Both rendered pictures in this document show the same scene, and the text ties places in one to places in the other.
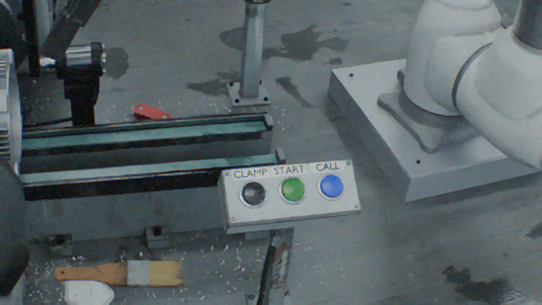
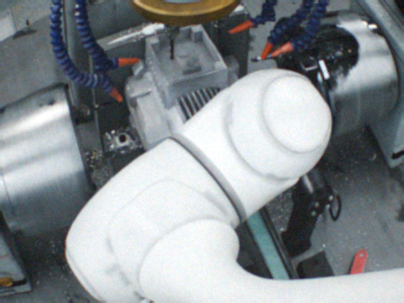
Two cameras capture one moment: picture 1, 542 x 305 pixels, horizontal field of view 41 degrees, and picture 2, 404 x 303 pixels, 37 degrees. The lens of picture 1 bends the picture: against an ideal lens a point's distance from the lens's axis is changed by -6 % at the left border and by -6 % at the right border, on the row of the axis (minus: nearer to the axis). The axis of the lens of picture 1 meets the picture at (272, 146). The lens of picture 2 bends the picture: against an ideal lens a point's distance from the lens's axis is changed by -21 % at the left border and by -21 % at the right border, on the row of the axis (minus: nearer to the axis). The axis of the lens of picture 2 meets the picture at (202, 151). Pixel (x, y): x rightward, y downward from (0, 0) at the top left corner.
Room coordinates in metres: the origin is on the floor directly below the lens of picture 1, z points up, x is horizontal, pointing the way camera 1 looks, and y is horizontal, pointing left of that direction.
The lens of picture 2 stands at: (0.78, -0.25, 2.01)
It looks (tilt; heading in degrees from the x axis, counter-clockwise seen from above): 56 degrees down; 84
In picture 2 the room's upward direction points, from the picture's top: 1 degrees clockwise
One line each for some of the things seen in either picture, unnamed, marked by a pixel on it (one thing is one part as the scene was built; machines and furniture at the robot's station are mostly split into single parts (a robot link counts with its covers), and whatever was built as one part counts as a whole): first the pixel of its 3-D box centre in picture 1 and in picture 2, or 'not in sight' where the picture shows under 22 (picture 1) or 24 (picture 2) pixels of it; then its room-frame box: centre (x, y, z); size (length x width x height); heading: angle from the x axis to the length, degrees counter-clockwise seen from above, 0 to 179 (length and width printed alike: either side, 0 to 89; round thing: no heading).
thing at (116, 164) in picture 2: not in sight; (124, 155); (0.71, 0.53, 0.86); 0.07 x 0.06 x 0.12; 17
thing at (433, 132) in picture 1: (434, 98); not in sight; (1.21, -0.30, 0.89); 0.22 x 0.18 x 0.06; 31
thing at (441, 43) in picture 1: (456, 46); not in sight; (1.18, -0.31, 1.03); 0.18 x 0.16 x 0.22; 31
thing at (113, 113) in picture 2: not in sight; (162, 68); (0.80, 0.64, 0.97); 0.30 x 0.11 x 0.34; 17
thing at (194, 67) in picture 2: not in sight; (184, 64); (0.83, 0.53, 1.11); 0.12 x 0.11 x 0.07; 106
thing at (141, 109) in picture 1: (152, 116); (357, 268); (1.17, 0.24, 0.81); 0.09 x 0.03 x 0.02; 68
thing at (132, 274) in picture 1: (118, 274); not in sight; (0.76, 0.22, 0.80); 0.21 x 0.05 x 0.01; 101
